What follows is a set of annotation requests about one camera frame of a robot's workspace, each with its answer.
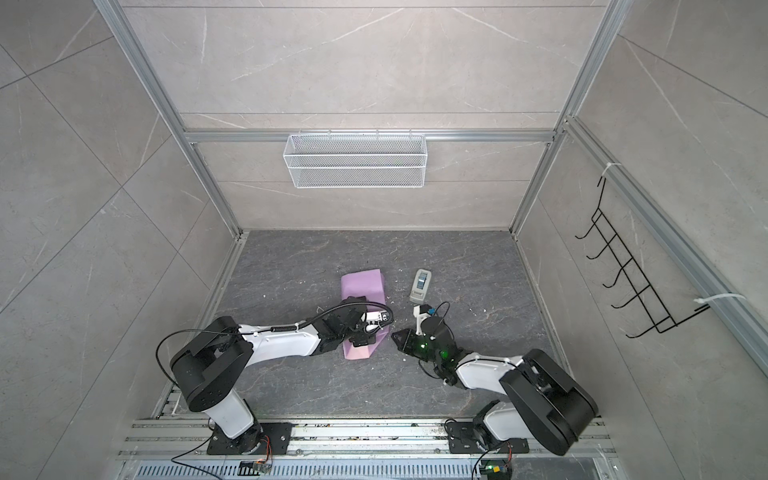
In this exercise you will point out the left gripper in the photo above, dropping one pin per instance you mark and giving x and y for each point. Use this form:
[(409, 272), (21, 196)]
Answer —
[(365, 338)]

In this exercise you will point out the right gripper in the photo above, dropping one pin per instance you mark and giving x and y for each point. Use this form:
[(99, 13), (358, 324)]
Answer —
[(407, 344)]

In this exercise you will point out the pink wrapping paper sheet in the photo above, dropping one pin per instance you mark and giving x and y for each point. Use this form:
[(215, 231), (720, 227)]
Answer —
[(369, 284)]

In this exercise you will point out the grey tape dispenser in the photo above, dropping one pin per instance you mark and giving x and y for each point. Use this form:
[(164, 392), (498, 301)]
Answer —
[(420, 286)]

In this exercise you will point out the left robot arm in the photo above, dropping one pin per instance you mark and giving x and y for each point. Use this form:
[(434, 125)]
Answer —
[(207, 368)]

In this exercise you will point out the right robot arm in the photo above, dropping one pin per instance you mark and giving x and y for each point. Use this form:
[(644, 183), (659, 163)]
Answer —
[(543, 401)]

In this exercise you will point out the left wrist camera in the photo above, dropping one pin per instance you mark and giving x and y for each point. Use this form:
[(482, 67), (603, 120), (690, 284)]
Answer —
[(377, 319)]

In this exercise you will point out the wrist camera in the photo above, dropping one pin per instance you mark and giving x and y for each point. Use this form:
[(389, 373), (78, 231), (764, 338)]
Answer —
[(377, 319), (421, 313)]

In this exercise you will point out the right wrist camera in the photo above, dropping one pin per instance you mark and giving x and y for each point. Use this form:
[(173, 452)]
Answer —
[(421, 313)]

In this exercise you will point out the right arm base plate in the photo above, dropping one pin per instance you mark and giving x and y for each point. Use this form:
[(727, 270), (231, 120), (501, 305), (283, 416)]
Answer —
[(468, 438)]

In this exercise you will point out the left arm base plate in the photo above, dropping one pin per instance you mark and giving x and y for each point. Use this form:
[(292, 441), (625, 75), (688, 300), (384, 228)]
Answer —
[(254, 441)]

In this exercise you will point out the white wire mesh basket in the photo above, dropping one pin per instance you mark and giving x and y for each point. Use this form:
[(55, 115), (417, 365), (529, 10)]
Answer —
[(360, 160)]

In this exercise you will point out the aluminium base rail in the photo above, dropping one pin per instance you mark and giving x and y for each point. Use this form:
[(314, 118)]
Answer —
[(418, 448)]

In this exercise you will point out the black wire hook rack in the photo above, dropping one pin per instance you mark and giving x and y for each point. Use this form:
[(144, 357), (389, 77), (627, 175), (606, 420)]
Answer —
[(629, 272)]

